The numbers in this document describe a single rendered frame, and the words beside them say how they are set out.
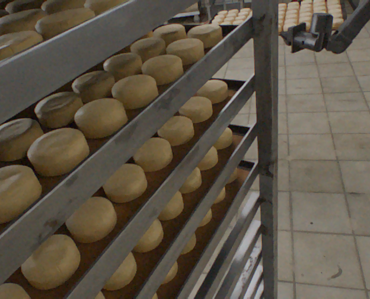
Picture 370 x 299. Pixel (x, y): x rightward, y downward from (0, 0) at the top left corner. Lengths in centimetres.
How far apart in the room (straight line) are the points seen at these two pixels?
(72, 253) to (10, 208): 9
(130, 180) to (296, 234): 158
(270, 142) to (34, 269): 43
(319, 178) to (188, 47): 184
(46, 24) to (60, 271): 21
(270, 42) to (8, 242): 42
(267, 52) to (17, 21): 34
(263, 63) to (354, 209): 161
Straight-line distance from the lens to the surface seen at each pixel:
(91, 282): 32
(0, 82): 22
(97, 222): 35
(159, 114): 33
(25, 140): 34
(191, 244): 54
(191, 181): 50
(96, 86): 40
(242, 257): 76
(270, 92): 56
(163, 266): 42
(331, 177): 224
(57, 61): 24
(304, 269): 179
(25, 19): 34
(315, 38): 132
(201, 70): 39
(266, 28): 52
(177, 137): 44
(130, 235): 34
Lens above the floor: 148
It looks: 36 degrees down
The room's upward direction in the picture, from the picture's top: 11 degrees counter-clockwise
